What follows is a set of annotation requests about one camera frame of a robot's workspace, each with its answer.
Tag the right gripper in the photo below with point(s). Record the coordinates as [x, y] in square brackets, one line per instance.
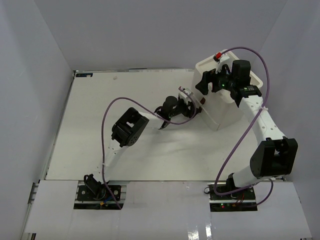
[211, 77]

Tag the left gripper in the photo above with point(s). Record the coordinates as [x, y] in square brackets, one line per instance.
[190, 113]

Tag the white drawer storage box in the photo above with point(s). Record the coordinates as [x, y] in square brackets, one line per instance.
[221, 109]

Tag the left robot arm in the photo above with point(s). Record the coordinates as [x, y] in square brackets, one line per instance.
[129, 127]

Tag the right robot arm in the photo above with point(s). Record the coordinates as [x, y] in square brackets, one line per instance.
[275, 153]

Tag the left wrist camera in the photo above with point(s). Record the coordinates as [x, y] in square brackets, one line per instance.
[186, 92]

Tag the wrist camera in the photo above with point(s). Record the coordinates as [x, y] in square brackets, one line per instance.
[186, 92]
[221, 59]

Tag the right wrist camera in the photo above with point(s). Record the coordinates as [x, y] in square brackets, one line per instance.
[221, 59]

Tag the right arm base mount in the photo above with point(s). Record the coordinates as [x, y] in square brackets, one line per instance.
[242, 201]

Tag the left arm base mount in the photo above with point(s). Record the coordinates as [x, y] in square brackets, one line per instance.
[93, 195]

